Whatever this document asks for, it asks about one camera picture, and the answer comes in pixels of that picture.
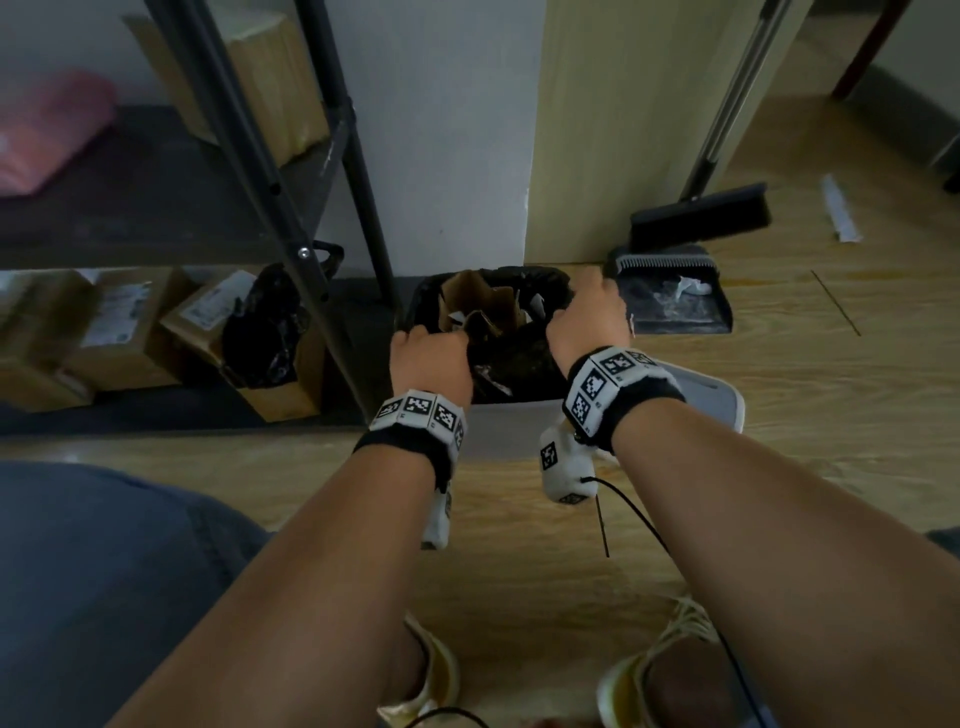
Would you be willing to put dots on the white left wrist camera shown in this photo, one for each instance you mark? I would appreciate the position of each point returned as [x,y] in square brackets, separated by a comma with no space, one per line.
[437,521]

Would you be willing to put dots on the black metal shelf rack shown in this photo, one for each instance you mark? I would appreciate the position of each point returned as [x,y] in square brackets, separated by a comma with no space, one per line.
[112,217]

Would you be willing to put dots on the marker-printed right wrist band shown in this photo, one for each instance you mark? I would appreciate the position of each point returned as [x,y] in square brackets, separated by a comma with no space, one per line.
[607,390]

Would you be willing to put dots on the person's left fingers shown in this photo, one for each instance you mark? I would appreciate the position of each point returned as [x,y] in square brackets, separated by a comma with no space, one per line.
[427,335]

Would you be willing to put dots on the person's right cream shoe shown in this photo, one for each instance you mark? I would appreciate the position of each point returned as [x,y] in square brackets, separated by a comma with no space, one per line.
[630,682]

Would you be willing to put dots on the person's right forearm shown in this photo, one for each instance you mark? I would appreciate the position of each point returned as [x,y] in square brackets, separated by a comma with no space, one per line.
[787,570]

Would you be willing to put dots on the white debris in dustpan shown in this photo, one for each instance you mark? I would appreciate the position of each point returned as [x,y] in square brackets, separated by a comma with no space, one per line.
[686,287]

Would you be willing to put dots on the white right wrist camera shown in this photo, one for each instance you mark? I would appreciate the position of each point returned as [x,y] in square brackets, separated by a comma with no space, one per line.
[564,465]

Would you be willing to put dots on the person's blue jeans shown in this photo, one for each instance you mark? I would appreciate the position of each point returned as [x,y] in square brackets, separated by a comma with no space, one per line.
[97,592]

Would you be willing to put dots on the person's right hand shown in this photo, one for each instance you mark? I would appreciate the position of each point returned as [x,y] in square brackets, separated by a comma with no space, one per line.
[592,322]

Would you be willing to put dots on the brown cardboard scraps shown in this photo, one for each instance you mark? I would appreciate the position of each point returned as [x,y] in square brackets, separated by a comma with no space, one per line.
[480,298]

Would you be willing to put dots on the person's cream shoe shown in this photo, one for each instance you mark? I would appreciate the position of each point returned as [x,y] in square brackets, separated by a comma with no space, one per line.
[630,682]
[439,675]

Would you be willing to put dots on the marker-printed left wrist band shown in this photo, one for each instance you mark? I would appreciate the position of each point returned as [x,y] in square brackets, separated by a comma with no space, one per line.
[420,420]

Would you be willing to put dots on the black trash bag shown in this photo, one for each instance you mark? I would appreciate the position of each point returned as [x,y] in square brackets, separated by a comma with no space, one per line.
[514,364]

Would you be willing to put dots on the person's left hand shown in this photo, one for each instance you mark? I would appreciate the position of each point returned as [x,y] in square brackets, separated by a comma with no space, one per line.
[431,364]

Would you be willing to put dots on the white trash bin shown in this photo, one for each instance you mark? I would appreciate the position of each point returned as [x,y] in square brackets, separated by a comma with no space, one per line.
[506,435]

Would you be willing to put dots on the plain brown cardboard box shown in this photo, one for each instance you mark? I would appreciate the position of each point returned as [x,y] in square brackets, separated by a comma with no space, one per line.
[34,367]

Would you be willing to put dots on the white paper scrap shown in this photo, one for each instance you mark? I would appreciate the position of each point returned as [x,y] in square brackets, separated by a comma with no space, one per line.
[838,210]

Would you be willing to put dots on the dark red pole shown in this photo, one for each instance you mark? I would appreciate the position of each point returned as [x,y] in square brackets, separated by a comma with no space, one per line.
[870,49]

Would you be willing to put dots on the person's left cream shoe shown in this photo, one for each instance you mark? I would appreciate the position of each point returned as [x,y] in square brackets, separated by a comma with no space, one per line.
[439,675]

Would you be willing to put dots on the labelled brown cardboard box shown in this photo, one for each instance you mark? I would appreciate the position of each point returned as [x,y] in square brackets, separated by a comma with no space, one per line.
[206,300]
[120,330]

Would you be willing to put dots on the light wooden cabinet panel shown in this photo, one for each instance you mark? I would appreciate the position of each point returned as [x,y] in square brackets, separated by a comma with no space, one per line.
[622,127]

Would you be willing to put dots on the black dustpan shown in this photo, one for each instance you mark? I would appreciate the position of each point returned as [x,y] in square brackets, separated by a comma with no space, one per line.
[675,315]

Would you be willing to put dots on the person's left forearm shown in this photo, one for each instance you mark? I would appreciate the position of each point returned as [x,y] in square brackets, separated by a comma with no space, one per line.
[315,600]

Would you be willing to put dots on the white bin lid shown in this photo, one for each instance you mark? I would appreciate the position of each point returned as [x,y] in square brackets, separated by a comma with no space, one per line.
[712,397]

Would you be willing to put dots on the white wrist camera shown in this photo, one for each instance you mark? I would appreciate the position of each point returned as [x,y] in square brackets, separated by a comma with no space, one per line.
[564,465]
[437,521]

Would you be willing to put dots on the marker-printed wrist band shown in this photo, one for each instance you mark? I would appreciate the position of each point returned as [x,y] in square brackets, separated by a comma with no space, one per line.
[607,390]
[420,420]

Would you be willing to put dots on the black plastic bag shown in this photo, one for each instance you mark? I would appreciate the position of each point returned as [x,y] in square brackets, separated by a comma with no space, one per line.
[259,337]

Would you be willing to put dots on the tall brown cardboard box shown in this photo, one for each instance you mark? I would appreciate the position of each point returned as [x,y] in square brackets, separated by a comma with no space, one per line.
[285,90]

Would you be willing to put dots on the person's right fingers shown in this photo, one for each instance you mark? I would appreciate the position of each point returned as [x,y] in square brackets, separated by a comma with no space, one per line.
[594,283]

